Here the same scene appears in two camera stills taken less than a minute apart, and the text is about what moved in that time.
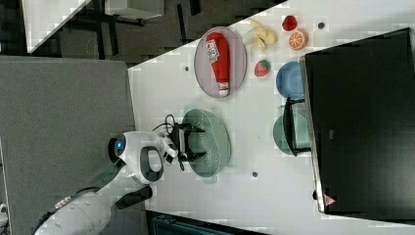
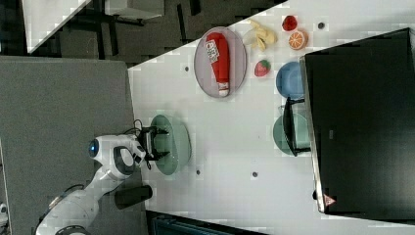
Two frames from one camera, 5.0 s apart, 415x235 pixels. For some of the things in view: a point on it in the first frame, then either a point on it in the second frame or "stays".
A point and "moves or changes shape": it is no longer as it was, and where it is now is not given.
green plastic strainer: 214,141 moves or changes shape
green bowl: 302,132 stays
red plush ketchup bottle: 217,48 stays
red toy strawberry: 262,68 stays
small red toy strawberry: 289,23 stays
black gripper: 179,141 → 147,137
